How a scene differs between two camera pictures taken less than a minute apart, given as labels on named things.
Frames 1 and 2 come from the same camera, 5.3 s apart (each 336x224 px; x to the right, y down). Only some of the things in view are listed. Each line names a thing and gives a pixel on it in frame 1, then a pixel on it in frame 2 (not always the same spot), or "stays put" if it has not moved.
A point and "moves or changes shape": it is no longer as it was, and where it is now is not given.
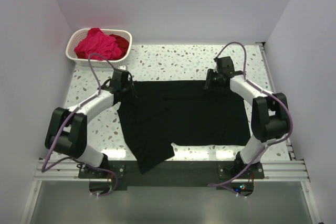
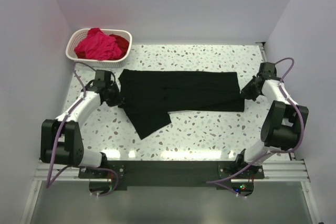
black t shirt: [166, 113] moves or changes shape
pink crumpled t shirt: [98, 42] stays put
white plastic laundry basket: [76, 35] stays put
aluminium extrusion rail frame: [292, 170] stays put
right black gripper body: [210, 82] → [248, 92]
